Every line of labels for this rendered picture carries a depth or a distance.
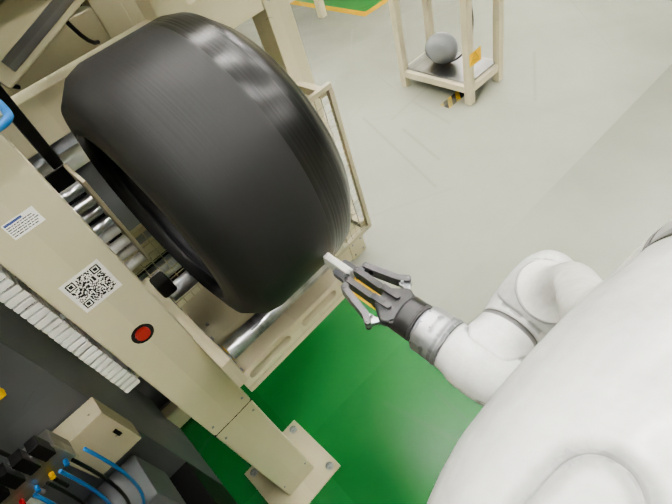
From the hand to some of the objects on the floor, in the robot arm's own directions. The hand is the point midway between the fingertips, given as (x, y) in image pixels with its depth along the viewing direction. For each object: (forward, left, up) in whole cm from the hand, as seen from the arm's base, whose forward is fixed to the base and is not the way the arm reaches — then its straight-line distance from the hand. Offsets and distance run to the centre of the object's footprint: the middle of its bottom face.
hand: (338, 266), depth 90 cm
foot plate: (+49, +12, -103) cm, 115 cm away
